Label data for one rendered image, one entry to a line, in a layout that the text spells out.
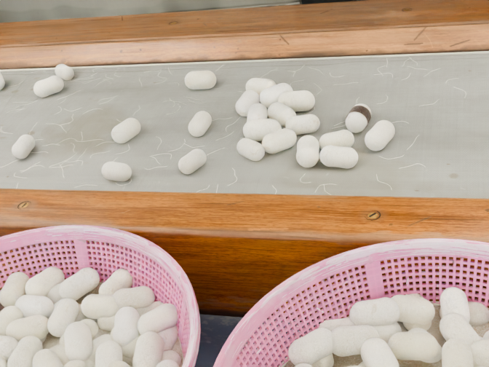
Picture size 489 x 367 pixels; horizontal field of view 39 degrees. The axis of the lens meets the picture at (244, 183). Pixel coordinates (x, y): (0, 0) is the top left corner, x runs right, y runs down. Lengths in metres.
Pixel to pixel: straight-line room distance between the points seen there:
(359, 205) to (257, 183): 0.12
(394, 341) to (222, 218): 0.17
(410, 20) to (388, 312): 0.45
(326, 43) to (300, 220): 0.35
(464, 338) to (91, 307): 0.27
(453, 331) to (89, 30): 0.68
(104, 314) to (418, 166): 0.29
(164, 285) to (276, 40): 0.42
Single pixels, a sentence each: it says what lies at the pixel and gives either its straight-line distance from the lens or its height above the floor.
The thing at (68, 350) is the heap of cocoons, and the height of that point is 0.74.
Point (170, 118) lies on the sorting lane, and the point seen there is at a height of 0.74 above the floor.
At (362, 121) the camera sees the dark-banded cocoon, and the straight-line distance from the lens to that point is 0.66.
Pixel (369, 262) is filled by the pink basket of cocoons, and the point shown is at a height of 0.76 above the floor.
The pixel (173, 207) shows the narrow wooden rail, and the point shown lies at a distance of 0.57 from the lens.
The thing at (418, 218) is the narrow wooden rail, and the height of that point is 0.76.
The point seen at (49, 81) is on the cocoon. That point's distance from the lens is 0.88.
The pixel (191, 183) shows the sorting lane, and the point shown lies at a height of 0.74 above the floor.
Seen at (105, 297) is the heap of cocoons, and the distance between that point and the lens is 0.54.
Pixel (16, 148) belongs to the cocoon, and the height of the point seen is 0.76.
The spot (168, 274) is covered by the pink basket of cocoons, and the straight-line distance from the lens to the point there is 0.51.
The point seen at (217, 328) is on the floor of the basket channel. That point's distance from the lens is 0.58.
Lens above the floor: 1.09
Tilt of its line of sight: 34 degrees down
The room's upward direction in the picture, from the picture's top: 11 degrees counter-clockwise
